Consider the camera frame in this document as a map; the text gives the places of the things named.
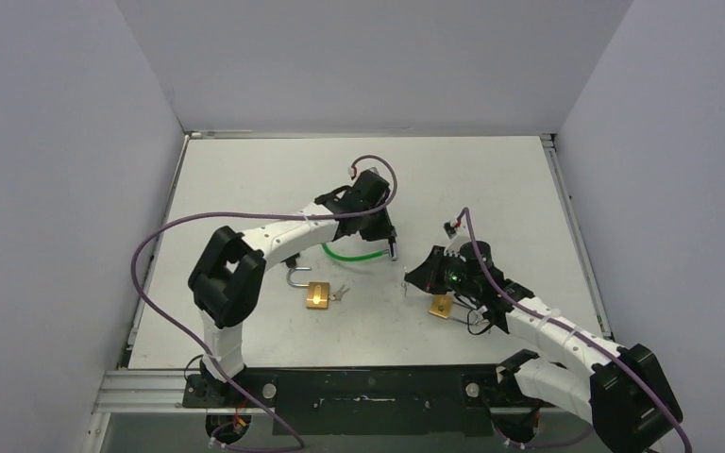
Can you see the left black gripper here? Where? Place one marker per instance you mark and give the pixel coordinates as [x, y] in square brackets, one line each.
[382, 232]

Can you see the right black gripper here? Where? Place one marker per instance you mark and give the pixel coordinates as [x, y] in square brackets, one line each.
[429, 275]

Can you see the green cable lock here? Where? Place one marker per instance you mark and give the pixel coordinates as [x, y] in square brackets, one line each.
[351, 258]

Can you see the long-shackle brass padlock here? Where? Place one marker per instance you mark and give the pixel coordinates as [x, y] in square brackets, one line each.
[456, 309]

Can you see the silver key pair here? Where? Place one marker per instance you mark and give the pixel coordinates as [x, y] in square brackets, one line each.
[338, 295]

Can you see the short brass padlock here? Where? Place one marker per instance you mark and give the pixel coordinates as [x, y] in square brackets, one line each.
[317, 292]

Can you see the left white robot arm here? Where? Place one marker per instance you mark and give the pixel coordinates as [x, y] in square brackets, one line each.
[226, 280]

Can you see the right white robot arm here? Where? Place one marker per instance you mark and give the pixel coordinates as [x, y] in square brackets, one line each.
[622, 392]

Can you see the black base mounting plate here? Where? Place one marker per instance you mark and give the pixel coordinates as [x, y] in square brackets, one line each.
[412, 400]

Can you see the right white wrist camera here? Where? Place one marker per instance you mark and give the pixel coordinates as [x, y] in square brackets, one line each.
[458, 235]

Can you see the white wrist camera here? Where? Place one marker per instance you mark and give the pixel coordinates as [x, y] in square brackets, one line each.
[458, 235]
[359, 175]

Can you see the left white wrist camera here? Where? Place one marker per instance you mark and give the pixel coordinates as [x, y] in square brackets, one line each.
[359, 175]

